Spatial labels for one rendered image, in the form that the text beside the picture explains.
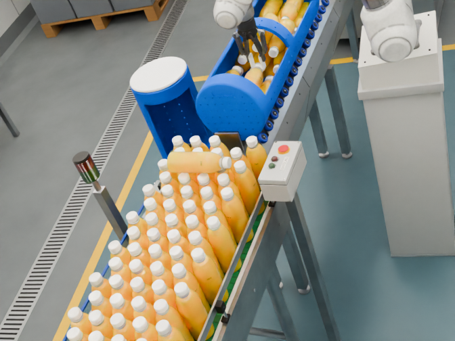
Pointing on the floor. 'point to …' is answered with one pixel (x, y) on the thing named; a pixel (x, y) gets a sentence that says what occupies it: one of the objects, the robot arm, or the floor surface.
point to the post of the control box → (305, 245)
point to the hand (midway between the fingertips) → (256, 61)
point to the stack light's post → (111, 212)
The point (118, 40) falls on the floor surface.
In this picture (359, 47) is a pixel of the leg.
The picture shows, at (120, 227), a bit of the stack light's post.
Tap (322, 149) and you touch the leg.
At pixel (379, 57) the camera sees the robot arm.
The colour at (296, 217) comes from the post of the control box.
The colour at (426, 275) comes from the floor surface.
